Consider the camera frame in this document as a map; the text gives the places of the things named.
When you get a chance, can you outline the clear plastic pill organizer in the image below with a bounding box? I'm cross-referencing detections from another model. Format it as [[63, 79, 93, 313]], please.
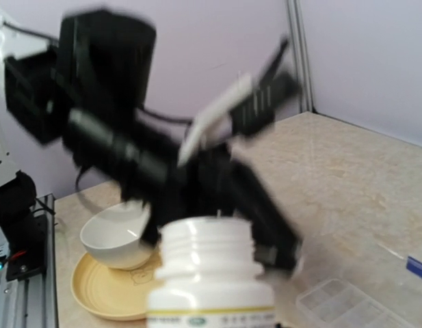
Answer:
[[295, 244, 422, 328]]

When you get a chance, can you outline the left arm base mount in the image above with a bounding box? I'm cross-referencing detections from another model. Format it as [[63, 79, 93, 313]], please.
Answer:
[[0, 171, 55, 282]]

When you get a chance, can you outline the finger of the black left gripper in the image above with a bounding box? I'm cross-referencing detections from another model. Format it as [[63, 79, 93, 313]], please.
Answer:
[[230, 163, 302, 273]]

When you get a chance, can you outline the white ceramic bowl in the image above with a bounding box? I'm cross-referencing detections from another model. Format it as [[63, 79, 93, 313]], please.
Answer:
[[80, 201, 154, 270]]

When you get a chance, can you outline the beige round plate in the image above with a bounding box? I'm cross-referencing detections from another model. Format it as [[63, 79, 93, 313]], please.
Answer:
[[70, 253, 161, 321]]

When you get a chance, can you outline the white pill bottle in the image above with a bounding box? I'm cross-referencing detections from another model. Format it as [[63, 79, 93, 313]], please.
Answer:
[[146, 217, 277, 327]]

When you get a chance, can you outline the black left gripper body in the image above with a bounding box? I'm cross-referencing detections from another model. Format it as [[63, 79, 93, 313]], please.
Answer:
[[142, 145, 265, 245]]

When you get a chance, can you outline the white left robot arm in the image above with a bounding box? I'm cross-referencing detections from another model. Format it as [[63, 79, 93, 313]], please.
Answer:
[[1, 8, 302, 273]]

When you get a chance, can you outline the left aluminium corner post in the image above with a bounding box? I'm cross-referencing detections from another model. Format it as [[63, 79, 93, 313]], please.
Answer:
[[287, 0, 317, 113]]

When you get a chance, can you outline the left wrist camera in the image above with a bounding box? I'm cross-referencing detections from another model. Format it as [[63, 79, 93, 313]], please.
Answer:
[[178, 37, 302, 166]]

